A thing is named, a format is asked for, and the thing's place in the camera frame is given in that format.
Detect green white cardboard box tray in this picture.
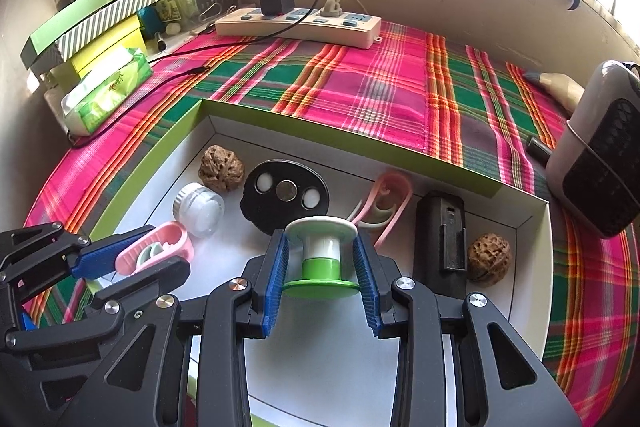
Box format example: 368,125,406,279
92,101,552,426

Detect white plug with cord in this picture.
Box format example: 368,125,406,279
320,0,369,17

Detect black oval three-hole disc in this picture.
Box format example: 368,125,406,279
240,159,330,235

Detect white round cap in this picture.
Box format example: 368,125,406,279
171,182,224,239

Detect plaid pink green bedspread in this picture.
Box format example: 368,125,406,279
26,23,639,426

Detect pink clip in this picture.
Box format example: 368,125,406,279
347,170,413,248
115,221,194,277

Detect black charger cable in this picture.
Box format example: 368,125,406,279
67,0,327,152

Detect large brown walnut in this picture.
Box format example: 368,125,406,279
468,233,513,287

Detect small brown walnut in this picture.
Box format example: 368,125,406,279
198,145,245,193

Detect black clear-ended lighter device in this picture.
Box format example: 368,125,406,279
412,191,468,299

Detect white power strip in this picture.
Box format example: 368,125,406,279
215,8,382,50

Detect striped grey box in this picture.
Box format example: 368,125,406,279
28,0,160,75

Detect yellow-green box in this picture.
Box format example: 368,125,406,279
44,15,148,93

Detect green white spool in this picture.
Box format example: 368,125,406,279
283,216,359,299

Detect green white flat box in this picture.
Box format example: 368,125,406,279
21,0,115,68

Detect green tissue pack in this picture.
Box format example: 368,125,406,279
61,46,153,136

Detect grey portable fan heater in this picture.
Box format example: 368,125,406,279
546,61,639,239

